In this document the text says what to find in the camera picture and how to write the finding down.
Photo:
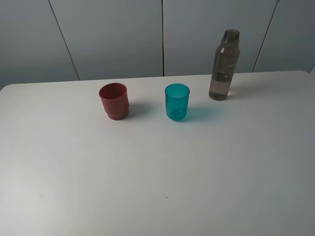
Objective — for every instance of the teal translucent plastic cup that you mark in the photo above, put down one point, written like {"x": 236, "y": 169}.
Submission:
{"x": 176, "y": 101}

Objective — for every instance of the grey translucent water bottle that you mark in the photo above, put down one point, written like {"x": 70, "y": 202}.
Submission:
{"x": 226, "y": 58}

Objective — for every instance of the red plastic cup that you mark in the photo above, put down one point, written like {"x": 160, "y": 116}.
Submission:
{"x": 115, "y": 100}

